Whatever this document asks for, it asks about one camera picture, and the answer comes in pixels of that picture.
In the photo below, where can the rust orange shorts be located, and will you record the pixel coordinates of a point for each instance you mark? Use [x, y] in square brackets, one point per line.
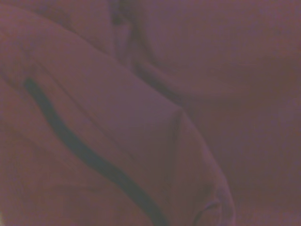
[150, 113]

